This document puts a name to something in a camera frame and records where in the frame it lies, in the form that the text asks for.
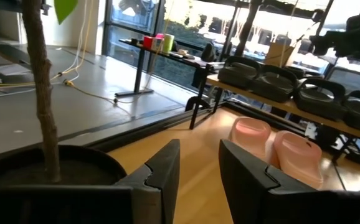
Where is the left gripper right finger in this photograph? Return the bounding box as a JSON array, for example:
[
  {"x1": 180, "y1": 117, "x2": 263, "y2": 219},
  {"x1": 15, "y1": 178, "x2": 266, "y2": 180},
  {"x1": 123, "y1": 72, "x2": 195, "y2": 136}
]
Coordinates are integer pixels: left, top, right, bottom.
[{"x1": 218, "y1": 139, "x2": 360, "y2": 224}]

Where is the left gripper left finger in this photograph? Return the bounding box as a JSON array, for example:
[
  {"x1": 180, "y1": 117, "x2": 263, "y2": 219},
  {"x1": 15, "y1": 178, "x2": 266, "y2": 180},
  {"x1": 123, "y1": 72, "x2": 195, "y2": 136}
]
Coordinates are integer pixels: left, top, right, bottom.
[{"x1": 0, "y1": 139, "x2": 181, "y2": 224}]

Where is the cardboard box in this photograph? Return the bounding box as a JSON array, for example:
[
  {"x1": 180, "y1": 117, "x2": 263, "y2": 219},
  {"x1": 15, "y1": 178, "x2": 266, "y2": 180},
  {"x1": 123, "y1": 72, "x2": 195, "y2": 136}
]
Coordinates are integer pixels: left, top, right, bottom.
[{"x1": 264, "y1": 42, "x2": 296, "y2": 68}]

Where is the black background desk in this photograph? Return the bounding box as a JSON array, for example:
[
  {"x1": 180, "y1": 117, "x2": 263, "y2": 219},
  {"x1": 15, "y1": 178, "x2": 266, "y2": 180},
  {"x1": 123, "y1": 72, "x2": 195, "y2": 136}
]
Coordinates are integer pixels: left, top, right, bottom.
[{"x1": 114, "y1": 37, "x2": 218, "y2": 98}]

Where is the potted green plant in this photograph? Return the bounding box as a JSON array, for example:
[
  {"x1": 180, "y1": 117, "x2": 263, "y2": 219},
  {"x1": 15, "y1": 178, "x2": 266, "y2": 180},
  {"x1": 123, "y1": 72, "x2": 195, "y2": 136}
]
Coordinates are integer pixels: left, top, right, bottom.
[{"x1": 0, "y1": 0, "x2": 128, "y2": 189}]

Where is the yellow-green cup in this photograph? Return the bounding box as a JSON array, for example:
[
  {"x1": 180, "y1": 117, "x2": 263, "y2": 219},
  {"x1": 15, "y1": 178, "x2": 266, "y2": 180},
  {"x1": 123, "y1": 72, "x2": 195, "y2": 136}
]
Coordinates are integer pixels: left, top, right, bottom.
[{"x1": 163, "y1": 33, "x2": 175, "y2": 54}]

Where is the red container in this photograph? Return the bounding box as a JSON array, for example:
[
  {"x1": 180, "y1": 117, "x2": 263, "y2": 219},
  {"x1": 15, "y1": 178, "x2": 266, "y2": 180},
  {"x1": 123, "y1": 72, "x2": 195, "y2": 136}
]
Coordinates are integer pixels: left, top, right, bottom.
[{"x1": 142, "y1": 35, "x2": 154, "y2": 50}]

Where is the black frame wooden shelf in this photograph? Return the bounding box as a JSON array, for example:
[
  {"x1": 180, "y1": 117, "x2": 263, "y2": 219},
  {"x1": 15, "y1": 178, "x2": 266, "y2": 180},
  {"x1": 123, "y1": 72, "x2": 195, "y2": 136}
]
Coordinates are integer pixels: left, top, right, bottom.
[{"x1": 189, "y1": 62, "x2": 360, "y2": 192}]

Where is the yellow floor cable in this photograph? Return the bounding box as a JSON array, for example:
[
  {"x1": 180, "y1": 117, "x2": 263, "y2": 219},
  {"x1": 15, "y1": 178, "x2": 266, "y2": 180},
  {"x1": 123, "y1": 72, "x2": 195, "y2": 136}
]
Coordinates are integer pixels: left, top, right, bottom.
[{"x1": 0, "y1": 0, "x2": 156, "y2": 105}]

